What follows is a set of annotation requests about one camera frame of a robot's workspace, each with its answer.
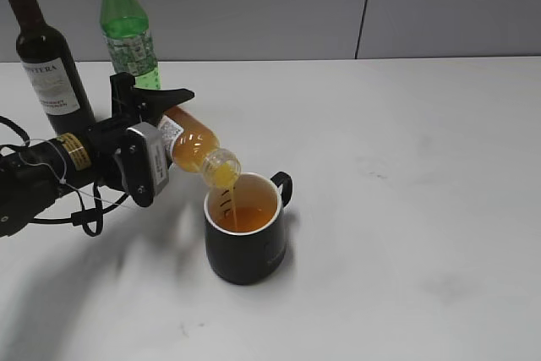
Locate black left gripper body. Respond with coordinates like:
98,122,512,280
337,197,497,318
84,74,146,192

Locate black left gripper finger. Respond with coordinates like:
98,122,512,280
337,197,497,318
133,88,194,124

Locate orange juice bottle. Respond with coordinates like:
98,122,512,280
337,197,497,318
158,106,242,189

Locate black mug white inside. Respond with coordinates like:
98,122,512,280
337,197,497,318
203,172,293,285

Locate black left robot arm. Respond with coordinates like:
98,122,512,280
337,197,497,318
1,74,194,237

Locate green plastic soda bottle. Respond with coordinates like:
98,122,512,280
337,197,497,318
100,0,161,90

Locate red wine bottle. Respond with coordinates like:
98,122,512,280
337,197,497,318
8,0,96,134

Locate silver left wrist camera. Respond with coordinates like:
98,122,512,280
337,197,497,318
119,122,169,207

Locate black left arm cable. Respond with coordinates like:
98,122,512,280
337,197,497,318
0,114,132,237

